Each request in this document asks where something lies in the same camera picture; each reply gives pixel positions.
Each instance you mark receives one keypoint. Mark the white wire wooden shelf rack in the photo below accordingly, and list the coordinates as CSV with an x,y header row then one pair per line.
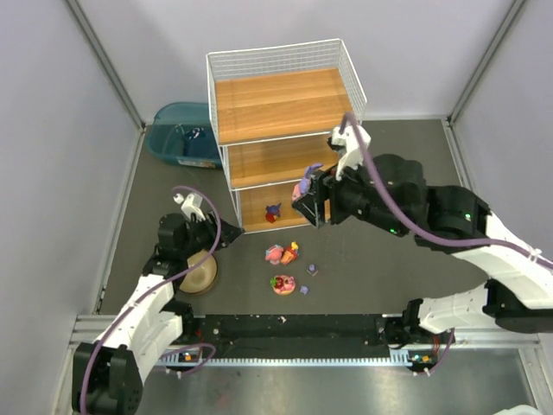
x,y
271,110

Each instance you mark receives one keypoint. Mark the blue stitch toy figure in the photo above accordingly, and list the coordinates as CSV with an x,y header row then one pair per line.
x,y
272,212

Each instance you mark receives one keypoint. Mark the teal plastic bin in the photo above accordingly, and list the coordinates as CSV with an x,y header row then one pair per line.
x,y
165,138

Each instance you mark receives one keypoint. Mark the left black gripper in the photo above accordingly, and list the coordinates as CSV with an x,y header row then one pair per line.
x,y
214,226

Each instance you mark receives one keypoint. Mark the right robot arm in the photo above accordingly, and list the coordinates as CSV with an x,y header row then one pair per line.
x,y
517,295

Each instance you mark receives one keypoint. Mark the purple bunny pink donut toy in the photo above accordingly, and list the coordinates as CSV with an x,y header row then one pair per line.
x,y
302,187

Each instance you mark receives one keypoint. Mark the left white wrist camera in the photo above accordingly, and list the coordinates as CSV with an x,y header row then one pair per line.
x,y
190,206

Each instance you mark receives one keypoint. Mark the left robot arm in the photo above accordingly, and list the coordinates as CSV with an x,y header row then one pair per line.
x,y
109,373

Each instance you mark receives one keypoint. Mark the small purple cake toy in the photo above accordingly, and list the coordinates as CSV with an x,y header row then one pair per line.
x,y
312,270

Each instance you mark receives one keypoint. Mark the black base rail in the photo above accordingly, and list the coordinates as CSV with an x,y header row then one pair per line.
x,y
300,336

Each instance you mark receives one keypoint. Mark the tan overturned bowl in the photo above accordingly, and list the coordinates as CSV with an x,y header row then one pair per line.
x,y
201,279

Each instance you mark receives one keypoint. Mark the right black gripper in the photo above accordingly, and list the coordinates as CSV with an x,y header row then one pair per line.
x,y
325,195

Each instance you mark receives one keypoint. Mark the dark blue object in bin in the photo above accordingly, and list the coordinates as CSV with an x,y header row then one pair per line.
x,y
193,134

